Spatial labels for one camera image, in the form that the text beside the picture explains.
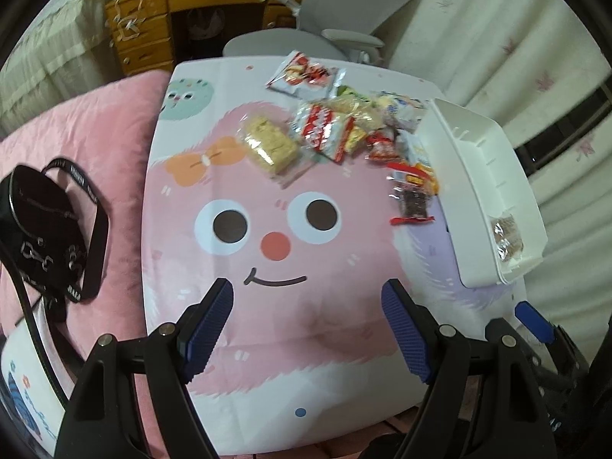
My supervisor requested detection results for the white yellow oat bar packet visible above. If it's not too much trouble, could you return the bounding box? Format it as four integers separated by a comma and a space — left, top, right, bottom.
397, 131, 433, 170

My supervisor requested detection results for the pink blanket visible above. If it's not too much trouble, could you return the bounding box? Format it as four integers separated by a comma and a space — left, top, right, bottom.
0, 71, 173, 459

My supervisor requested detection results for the clear brown snack packet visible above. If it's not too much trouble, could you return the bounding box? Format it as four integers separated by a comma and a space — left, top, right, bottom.
492, 214, 525, 263

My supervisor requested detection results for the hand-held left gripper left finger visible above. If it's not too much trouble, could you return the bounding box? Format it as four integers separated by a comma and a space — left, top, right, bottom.
55, 277, 235, 459

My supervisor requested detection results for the wooden desk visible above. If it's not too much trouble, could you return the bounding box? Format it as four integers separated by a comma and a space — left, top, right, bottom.
104, 0, 326, 77

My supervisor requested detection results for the black handbag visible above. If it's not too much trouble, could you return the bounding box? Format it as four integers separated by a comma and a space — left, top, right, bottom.
0, 158, 111, 323

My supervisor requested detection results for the white quilted bed cover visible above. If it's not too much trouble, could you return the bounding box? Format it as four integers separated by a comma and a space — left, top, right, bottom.
0, 0, 125, 139

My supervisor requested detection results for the clear-wrapped rice crisp cake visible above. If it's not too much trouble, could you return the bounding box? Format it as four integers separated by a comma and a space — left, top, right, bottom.
238, 112, 303, 183
330, 96, 383, 132

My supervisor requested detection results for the white plastic basket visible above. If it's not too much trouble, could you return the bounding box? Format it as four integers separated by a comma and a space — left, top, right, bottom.
416, 98, 548, 288

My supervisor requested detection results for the red-edged dark date packet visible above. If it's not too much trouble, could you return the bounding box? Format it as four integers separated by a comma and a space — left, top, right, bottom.
388, 163, 439, 226

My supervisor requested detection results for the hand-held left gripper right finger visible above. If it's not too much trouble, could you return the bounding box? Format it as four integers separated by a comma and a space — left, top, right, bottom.
380, 278, 558, 459

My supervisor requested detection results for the white cable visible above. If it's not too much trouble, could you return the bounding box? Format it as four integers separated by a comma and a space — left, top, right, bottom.
111, 0, 144, 44

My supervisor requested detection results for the red walnut crisp packet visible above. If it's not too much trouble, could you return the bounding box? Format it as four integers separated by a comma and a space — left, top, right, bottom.
366, 129, 400, 163

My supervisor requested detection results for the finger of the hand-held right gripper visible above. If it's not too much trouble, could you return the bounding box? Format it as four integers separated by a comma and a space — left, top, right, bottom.
515, 300, 590, 379

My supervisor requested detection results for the blueberry bread packet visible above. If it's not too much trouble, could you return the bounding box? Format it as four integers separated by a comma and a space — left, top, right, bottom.
375, 91, 428, 132

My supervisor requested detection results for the clear plastic bag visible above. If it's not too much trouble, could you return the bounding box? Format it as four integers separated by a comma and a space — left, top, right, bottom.
186, 10, 225, 41

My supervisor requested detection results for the white printed bag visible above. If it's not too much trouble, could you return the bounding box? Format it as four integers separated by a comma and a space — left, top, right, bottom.
0, 296, 68, 455

